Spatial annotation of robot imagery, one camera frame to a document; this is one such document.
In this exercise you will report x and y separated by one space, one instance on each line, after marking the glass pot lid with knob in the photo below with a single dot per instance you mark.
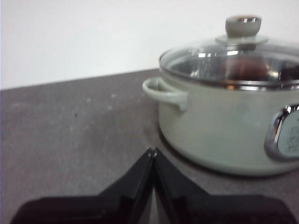
243 25

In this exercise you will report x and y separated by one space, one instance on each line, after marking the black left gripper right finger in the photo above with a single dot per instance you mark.
210 210

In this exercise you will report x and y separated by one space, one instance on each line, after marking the grey-green electric cooking pot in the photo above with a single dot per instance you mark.
222 128

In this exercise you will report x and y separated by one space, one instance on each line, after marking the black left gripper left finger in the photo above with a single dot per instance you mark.
93 210

